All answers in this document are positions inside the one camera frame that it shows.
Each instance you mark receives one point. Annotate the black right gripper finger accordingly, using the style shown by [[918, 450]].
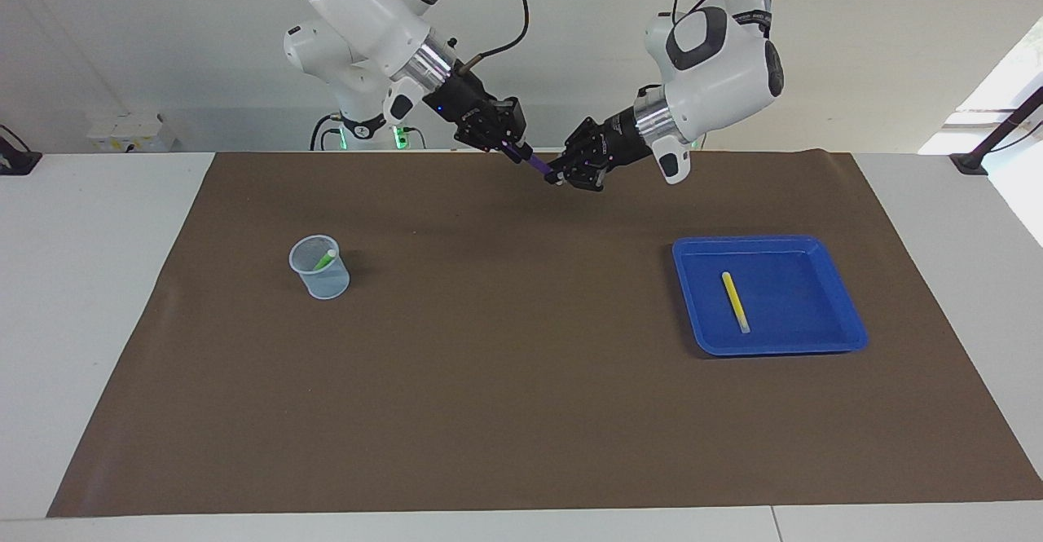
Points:
[[509, 118], [485, 138]]

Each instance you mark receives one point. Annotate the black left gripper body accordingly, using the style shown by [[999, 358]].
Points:
[[623, 138]]

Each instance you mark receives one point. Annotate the green marker pen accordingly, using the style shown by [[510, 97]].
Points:
[[325, 260]]

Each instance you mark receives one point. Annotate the black table clamp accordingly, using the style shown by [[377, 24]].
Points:
[[18, 160]]

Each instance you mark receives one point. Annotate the blue plastic tray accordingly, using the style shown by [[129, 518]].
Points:
[[798, 306]]

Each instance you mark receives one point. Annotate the brown table mat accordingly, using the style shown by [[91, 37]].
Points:
[[505, 379]]

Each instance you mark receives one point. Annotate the white power box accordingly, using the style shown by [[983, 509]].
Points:
[[130, 130]]

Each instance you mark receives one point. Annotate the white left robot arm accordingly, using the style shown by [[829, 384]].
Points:
[[725, 77]]

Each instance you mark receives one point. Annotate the purple marker pen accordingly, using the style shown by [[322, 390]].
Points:
[[540, 166]]

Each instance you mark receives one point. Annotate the yellow marker pen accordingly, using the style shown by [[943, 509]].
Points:
[[735, 301]]

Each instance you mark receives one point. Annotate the translucent plastic cup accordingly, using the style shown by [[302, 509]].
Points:
[[326, 284]]

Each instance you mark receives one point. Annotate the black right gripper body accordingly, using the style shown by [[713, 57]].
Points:
[[464, 102]]

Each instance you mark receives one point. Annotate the black stand with pole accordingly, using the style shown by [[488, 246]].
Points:
[[971, 160]]

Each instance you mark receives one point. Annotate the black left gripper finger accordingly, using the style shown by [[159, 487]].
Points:
[[585, 141], [583, 175]]

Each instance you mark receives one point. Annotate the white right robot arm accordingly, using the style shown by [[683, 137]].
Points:
[[367, 4]]

